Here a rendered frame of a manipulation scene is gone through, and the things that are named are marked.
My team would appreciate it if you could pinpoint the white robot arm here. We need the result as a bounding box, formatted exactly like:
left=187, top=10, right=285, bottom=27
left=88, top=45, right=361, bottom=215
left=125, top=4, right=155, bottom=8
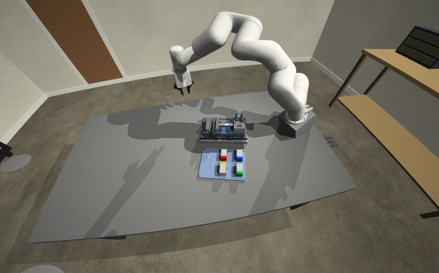
left=169, top=12, right=313, bottom=124

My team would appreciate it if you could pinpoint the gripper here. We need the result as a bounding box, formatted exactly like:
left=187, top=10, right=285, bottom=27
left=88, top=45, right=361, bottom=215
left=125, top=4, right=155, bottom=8
left=173, top=69, right=194, bottom=96

